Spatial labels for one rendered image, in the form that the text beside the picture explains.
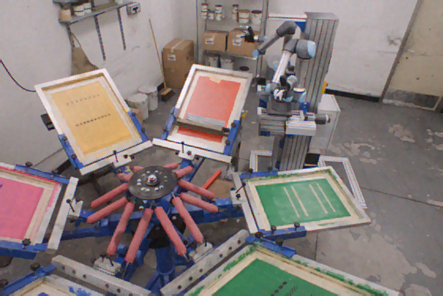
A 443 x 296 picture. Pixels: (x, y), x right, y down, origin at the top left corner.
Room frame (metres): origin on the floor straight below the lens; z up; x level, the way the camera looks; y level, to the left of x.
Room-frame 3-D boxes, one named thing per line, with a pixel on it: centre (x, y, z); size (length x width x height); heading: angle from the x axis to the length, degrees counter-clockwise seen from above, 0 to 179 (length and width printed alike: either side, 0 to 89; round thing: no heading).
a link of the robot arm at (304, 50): (2.31, -0.67, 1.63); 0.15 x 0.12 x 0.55; 60
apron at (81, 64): (3.47, 1.74, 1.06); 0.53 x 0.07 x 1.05; 161
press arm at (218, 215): (1.44, -0.20, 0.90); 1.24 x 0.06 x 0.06; 101
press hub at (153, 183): (1.32, 0.41, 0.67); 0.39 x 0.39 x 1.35
